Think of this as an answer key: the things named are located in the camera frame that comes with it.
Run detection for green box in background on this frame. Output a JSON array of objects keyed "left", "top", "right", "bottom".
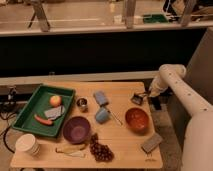
[{"left": 143, "top": 14, "right": 168, "bottom": 24}]

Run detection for small metal cup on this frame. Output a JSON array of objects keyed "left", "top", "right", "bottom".
[{"left": 76, "top": 98, "right": 88, "bottom": 112}]

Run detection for bunch of dark grapes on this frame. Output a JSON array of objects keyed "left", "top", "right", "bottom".
[{"left": 89, "top": 133, "right": 114, "bottom": 162}]

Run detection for red sausage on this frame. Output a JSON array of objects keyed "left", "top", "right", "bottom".
[{"left": 34, "top": 115, "right": 53, "bottom": 126}]

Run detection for light blue mug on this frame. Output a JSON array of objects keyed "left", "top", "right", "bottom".
[{"left": 95, "top": 107, "right": 110, "bottom": 124}]

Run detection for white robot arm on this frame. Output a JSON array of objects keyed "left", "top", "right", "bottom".
[{"left": 149, "top": 64, "right": 213, "bottom": 171}]

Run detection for metal spoon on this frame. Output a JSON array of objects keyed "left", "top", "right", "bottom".
[{"left": 107, "top": 108, "right": 123, "bottom": 126}]

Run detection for green plastic tray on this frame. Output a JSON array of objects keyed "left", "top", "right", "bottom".
[{"left": 12, "top": 85, "right": 75, "bottom": 137}]

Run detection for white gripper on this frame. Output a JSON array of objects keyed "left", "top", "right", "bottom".
[{"left": 148, "top": 80, "right": 165, "bottom": 97}]

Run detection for black cables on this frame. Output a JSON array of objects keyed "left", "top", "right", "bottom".
[{"left": 0, "top": 85, "right": 21, "bottom": 154}]

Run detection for yellow banana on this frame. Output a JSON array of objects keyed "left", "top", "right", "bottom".
[{"left": 55, "top": 144, "right": 86, "bottom": 158}]

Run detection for grey block sponge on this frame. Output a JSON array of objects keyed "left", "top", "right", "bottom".
[{"left": 141, "top": 133, "right": 163, "bottom": 153}]

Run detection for orange bowl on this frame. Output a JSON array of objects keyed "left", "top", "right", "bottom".
[{"left": 125, "top": 107, "right": 149, "bottom": 133}]

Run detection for red yellow apple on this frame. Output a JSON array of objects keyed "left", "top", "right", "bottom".
[{"left": 49, "top": 95, "right": 62, "bottom": 107}]

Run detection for grey sponge in tray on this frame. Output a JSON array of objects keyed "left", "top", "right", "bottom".
[{"left": 44, "top": 105, "right": 65, "bottom": 120}]

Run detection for purple bowl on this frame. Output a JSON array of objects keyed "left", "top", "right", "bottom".
[{"left": 63, "top": 116, "right": 91, "bottom": 144}]

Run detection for blue sponge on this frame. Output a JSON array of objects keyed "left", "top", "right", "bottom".
[{"left": 93, "top": 91, "right": 109, "bottom": 106}]

